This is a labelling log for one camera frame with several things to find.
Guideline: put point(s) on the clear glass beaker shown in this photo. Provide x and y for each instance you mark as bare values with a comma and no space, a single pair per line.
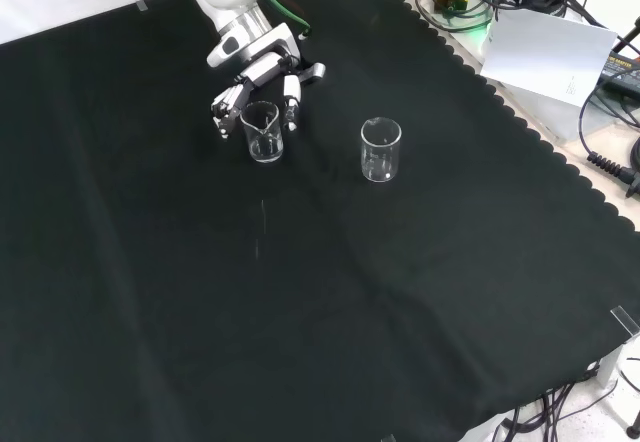
380,172
265,149

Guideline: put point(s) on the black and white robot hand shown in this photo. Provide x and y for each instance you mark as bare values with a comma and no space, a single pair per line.
270,47

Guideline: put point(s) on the pale white board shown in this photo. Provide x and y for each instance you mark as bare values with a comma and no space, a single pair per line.
545,52

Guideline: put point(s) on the black power adapter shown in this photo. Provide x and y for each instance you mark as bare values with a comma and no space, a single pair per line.
622,69

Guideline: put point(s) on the black table cloth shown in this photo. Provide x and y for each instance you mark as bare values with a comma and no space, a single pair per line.
250,287

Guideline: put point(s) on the white stand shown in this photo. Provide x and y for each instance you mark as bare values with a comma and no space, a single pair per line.
627,372

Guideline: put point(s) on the clear plastic cloth clip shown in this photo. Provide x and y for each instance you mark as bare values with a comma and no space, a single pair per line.
625,319
142,6
388,438

